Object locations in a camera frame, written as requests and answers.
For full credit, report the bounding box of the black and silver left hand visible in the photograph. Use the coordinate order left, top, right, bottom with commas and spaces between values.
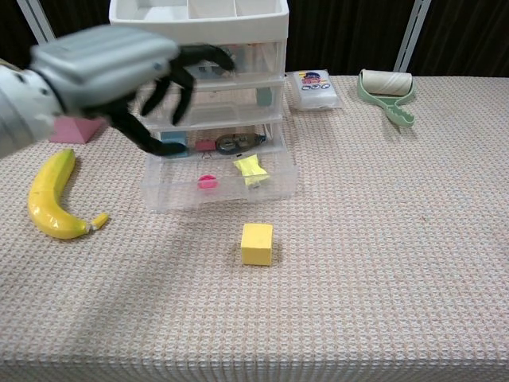
29, 24, 235, 157

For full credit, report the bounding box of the yellow cube block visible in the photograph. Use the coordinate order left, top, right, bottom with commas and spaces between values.
240, 222, 274, 267

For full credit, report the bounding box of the clear drawer with green toys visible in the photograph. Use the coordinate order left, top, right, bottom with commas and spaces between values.
174, 39, 286, 80

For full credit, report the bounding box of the pink cube block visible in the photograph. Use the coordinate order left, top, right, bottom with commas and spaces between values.
49, 115, 108, 144

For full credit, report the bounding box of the blue small box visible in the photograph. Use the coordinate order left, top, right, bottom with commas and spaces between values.
161, 131, 188, 159

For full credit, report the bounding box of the pink binder clip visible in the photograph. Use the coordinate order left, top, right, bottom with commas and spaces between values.
194, 138, 216, 158

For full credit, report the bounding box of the yellow banana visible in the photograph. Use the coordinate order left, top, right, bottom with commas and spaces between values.
26, 148, 109, 240

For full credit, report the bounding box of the grey correction tape dispenser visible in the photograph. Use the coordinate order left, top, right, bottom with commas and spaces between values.
214, 133, 268, 154

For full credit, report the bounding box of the yellow wrapped packet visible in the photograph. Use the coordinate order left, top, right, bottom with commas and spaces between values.
232, 154, 270, 188

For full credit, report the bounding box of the white wrapped tissue packet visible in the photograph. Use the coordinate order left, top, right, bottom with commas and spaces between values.
284, 68, 344, 111

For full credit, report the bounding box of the black curtain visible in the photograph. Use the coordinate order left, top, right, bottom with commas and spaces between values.
0, 0, 509, 85

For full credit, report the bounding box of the green lint roller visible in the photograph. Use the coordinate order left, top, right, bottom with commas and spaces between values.
356, 68, 416, 129

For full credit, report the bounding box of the beige woven tablecloth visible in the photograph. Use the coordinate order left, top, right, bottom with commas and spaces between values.
0, 75, 509, 382

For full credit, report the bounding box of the white metal frame post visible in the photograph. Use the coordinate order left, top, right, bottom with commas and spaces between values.
15, 0, 56, 44
394, 0, 433, 75

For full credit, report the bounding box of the white plastic drawer cabinet frame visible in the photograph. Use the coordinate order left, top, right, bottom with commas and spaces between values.
109, 0, 289, 160

